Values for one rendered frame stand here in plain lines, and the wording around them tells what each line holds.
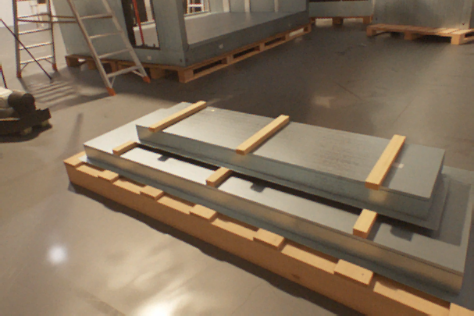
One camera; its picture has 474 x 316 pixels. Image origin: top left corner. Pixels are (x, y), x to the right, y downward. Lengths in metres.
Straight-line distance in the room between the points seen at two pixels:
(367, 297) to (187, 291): 0.70
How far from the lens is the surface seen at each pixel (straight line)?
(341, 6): 8.06
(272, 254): 1.59
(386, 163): 1.61
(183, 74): 4.37
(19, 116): 3.66
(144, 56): 4.97
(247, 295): 1.59
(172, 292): 1.66
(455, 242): 1.53
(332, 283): 1.52
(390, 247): 1.44
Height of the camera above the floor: 1.20
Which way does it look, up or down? 22 degrees down
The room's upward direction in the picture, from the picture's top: 5 degrees counter-clockwise
